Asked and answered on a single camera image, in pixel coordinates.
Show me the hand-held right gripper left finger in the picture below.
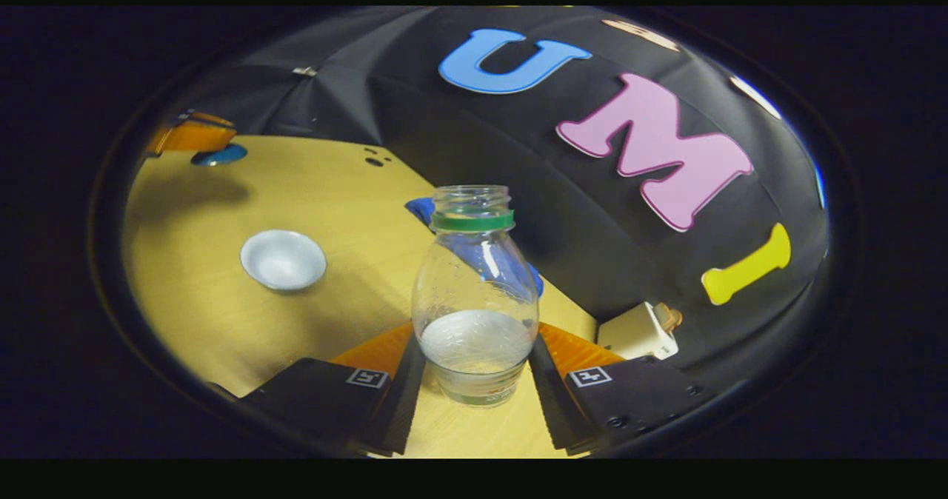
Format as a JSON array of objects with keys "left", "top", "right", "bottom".
[{"left": 210, "top": 323, "right": 428, "bottom": 457}]

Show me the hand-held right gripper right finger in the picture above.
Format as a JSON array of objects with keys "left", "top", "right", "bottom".
[{"left": 527, "top": 322, "right": 708, "bottom": 457}]

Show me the blue teacup lid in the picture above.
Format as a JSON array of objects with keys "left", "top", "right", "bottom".
[{"left": 191, "top": 144, "right": 248, "bottom": 167}]

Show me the clear plastic water bottle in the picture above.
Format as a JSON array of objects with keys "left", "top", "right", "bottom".
[{"left": 411, "top": 185, "right": 540, "bottom": 408}]

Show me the white toaster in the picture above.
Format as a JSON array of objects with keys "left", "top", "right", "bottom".
[{"left": 597, "top": 301, "right": 679, "bottom": 361}]

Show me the black backdrop cloth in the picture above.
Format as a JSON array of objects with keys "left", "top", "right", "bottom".
[{"left": 178, "top": 7, "right": 830, "bottom": 381}]

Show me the blue towel cloth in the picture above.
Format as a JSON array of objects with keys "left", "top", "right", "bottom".
[{"left": 405, "top": 197, "right": 545, "bottom": 298}]

